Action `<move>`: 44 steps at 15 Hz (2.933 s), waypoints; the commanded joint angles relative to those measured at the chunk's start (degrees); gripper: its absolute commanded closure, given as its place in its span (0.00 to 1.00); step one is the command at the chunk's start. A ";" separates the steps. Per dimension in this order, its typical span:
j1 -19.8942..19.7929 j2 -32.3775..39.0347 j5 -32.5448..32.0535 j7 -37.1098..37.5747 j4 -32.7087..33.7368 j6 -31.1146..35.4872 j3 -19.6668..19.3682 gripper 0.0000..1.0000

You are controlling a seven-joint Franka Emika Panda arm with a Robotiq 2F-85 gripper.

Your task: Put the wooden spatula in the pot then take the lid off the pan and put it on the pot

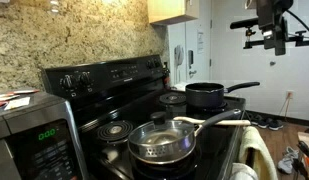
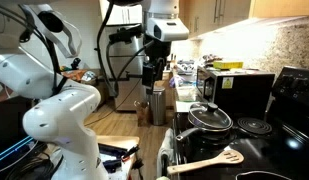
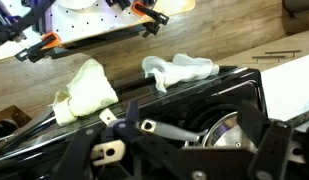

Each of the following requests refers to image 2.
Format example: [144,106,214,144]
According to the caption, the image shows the white wall cabinet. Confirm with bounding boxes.
[99,0,144,26]

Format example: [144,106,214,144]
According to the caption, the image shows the black blue clamp bar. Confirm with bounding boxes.
[98,143,129,174]

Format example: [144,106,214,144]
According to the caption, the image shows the black camera boom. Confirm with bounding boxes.
[93,72,145,84]

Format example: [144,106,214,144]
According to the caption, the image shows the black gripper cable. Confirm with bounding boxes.
[94,0,156,98]

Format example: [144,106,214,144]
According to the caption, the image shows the wooden wall cabinets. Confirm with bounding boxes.
[178,0,309,38]

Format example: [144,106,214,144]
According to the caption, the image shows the black frying pan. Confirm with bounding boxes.
[175,113,235,145]

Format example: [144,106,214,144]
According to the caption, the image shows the wooden slotted spatula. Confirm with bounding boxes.
[166,148,245,176]

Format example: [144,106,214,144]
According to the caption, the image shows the black coil burner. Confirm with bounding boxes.
[236,116,273,136]

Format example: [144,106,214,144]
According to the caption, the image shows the wooden table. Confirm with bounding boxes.
[95,134,141,180]

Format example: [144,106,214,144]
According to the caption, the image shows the black microwave oven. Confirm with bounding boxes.
[196,65,277,120]

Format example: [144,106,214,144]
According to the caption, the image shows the black electric stove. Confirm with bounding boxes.
[172,65,309,180]

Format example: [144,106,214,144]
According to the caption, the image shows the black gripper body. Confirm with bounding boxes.
[149,39,172,68]

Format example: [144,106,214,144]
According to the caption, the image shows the glass lid with black knob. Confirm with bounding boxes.
[187,102,234,132]

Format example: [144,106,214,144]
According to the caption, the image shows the stainless steel trash can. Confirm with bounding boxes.
[149,85,167,127]

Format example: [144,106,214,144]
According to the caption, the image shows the shiny silver bag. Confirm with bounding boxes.
[81,70,97,85]

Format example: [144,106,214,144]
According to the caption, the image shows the black cable bundle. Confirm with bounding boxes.
[3,141,63,180]

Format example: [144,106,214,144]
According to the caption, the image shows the black arm base cable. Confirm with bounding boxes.
[36,11,69,97]

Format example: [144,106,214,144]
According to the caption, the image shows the yellow box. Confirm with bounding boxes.
[212,60,244,71]

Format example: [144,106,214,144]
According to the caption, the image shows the countertop dish rack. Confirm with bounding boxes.
[175,59,199,76]

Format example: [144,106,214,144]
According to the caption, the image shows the black clamp with red handle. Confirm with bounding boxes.
[121,144,145,171]

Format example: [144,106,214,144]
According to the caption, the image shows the white plastic container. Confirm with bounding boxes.
[176,84,198,103]

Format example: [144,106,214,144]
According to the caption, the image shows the white towel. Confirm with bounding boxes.
[156,128,176,178]

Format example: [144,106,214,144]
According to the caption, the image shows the purple cloth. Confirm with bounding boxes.
[168,74,186,89]

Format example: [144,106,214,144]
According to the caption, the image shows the small black device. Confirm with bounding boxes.
[70,57,82,71]

